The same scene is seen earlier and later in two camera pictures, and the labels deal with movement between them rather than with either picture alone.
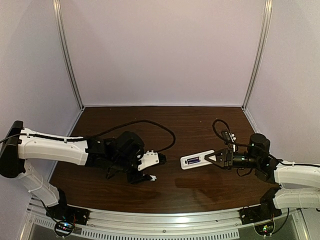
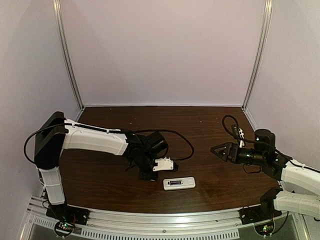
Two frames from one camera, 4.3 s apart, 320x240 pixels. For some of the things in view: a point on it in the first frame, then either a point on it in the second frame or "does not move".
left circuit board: (63, 228) does not move
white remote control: (195, 160) -> (175, 183)
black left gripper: (138, 178) -> (144, 176)
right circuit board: (265, 229) does not move
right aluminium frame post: (265, 30) does not move
